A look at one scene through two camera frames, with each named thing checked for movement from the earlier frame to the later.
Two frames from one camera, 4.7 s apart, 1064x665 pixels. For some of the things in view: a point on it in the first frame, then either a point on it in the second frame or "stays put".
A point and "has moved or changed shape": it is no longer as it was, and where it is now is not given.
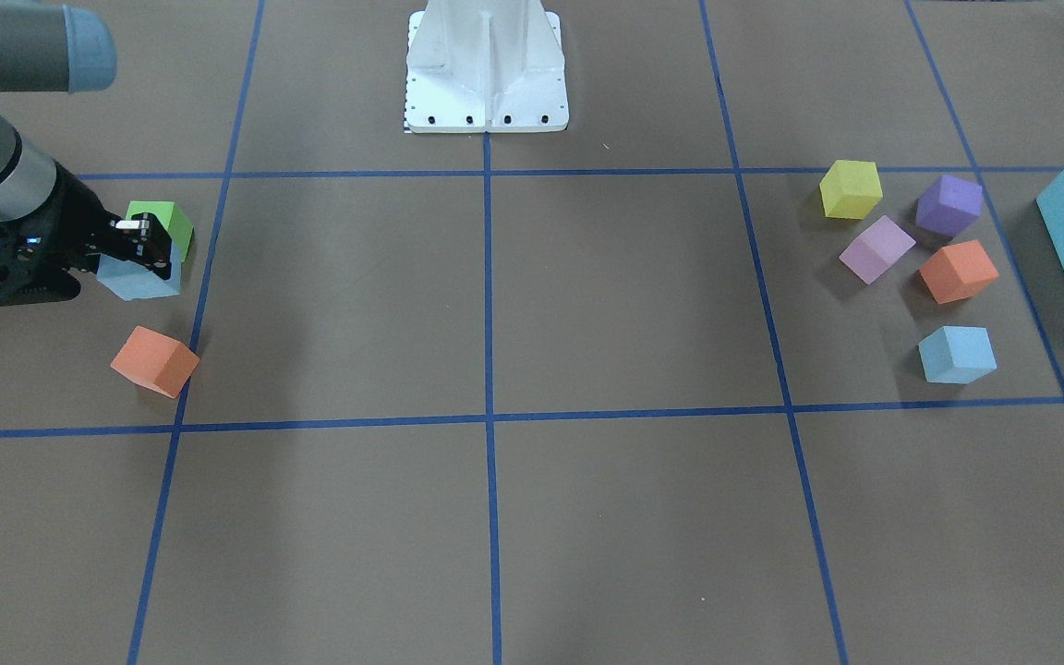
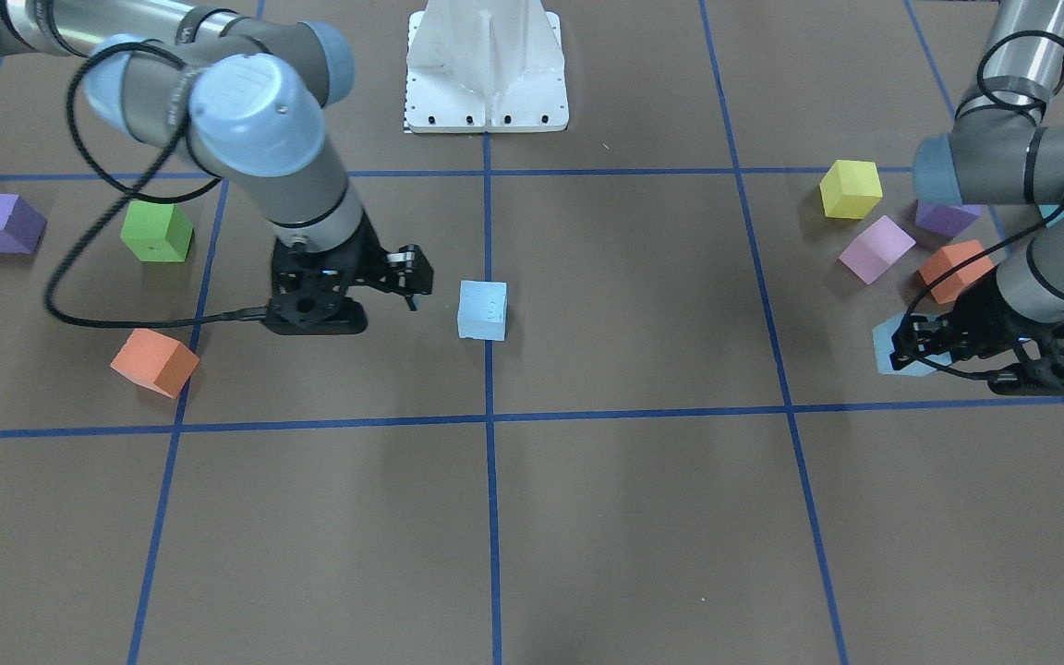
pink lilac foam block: x=876 y=250 stays put
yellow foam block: x=851 y=189 stays put
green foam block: x=178 y=227 stays put
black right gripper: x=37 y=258 → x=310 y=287
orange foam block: x=155 y=360 stays put
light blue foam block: x=132 y=282 → x=481 y=309
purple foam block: x=950 y=206 stays put
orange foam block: x=959 y=272 stays put
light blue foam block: x=957 y=354 has moved or changed shape
